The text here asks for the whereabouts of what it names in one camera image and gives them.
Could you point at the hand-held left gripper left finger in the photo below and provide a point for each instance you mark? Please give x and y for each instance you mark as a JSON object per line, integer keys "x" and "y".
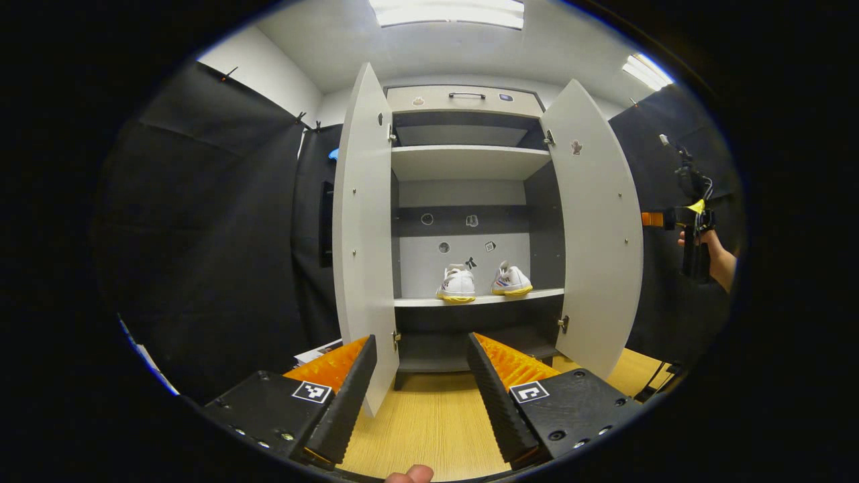
{"x": 345, "y": 409}

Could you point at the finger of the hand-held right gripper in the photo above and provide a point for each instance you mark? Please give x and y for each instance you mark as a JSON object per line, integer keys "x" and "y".
{"x": 652, "y": 219}

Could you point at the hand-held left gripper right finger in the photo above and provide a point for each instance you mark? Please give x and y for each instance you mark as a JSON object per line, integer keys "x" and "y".
{"x": 500, "y": 409}

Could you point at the white canvas shoe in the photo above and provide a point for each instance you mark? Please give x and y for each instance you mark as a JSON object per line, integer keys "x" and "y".
{"x": 511, "y": 280}
{"x": 458, "y": 285}

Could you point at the white grey shoe cabinet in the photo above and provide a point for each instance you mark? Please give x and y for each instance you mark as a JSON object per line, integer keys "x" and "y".
{"x": 463, "y": 164}

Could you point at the metal door hinge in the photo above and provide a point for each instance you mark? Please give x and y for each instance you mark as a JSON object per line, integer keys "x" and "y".
{"x": 549, "y": 139}
{"x": 396, "y": 339}
{"x": 564, "y": 324}
{"x": 392, "y": 133}

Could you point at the white cabinet drawer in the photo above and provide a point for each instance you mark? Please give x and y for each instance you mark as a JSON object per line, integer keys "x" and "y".
{"x": 429, "y": 106}

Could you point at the printed paper sheet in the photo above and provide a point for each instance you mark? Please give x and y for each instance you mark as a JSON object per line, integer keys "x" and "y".
{"x": 319, "y": 350}

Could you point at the small ceiling light panel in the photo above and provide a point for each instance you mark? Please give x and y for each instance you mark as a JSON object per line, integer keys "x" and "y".
{"x": 647, "y": 70}

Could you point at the large ceiling light panel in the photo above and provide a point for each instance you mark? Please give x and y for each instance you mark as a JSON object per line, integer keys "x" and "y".
{"x": 446, "y": 12}

